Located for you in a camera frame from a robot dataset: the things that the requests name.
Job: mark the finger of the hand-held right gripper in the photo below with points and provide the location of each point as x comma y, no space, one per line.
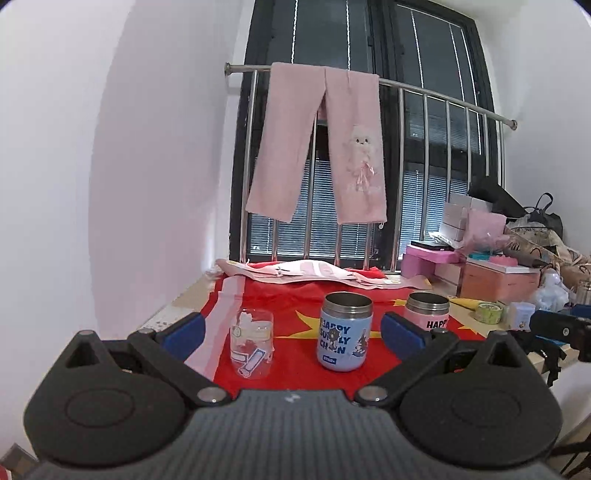
561,328

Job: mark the black handbag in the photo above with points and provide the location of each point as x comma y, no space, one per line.
547,217

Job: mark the stack of white boxes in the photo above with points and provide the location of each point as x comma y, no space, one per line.
455,217

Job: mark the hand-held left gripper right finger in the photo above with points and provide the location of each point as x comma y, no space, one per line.
402,334

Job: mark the black window frame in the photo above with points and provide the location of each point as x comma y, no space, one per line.
383,37

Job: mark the pink and white cloth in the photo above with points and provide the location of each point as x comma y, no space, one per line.
314,268

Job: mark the pink pants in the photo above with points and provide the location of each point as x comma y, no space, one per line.
277,161

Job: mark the green tape roll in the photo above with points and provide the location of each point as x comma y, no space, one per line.
483,316

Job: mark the salmon cardboard box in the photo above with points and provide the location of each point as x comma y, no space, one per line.
494,284

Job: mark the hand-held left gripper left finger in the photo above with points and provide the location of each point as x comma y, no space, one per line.
187,333

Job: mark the beige patterned bag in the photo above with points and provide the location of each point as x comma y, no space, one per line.
554,254

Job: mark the flat black case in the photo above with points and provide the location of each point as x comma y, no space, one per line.
431,245

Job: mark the small white printed box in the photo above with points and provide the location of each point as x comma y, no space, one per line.
521,317

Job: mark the red cloth with yellow stars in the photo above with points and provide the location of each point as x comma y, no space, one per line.
295,371

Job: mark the blue printed steel cup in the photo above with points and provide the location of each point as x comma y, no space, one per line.
344,337

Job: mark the steel window railing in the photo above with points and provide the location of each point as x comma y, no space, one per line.
249,68

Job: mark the pink box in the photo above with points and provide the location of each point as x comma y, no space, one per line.
421,265

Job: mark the pink printed steel cup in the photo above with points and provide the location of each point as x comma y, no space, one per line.
427,310

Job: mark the transparent glass cup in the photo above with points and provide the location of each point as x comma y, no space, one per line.
251,346

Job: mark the dark cloth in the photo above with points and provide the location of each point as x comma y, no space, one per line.
489,191

